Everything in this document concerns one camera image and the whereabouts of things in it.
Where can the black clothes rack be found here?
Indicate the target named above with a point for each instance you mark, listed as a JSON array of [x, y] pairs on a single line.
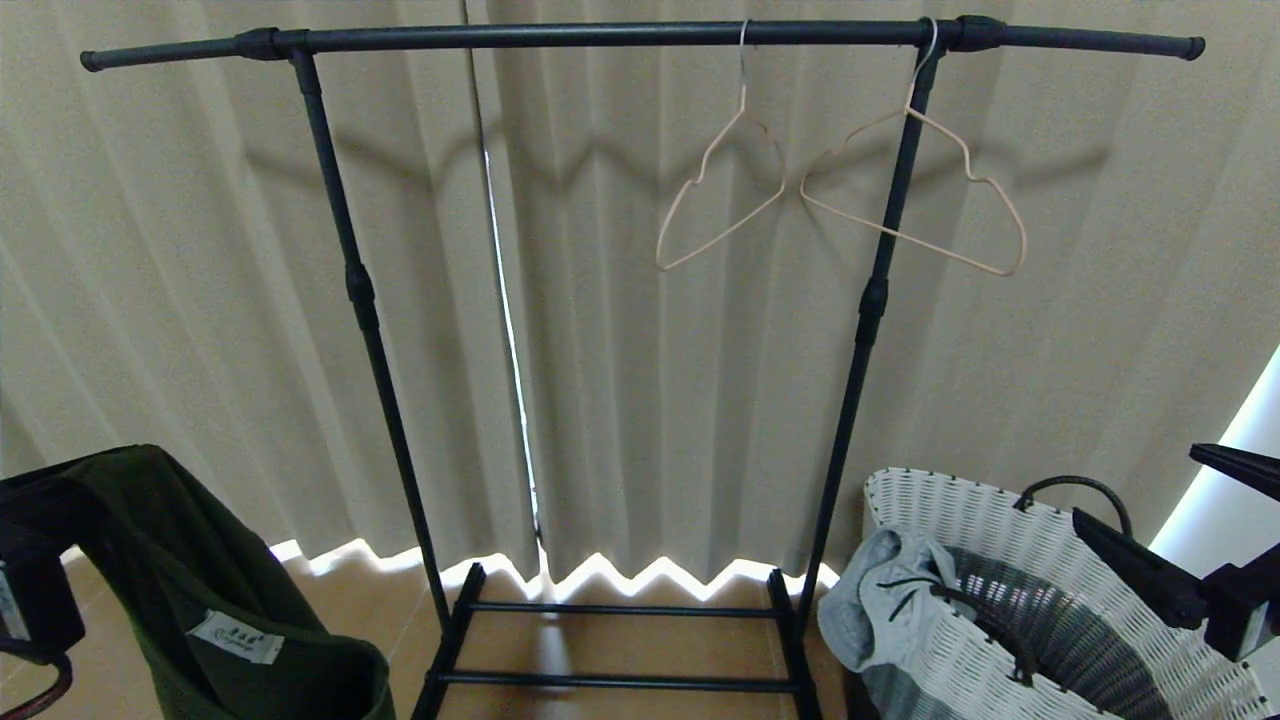
[[600, 36]]

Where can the white laundry basket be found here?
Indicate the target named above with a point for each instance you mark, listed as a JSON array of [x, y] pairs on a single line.
[[980, 510]]

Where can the green long-sleeved shirt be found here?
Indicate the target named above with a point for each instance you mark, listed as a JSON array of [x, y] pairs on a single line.
[[160, 560]]

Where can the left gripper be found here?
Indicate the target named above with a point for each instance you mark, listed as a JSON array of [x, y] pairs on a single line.
[[40, 600]]

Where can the beige curtain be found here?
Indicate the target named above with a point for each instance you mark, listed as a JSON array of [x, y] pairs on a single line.
[[650, 400]]

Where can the pale grey shorts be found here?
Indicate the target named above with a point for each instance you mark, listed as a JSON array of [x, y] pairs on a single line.
[[880, 600]]

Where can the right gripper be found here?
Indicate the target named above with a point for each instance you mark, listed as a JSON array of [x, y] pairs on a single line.
[[1235, 600]]

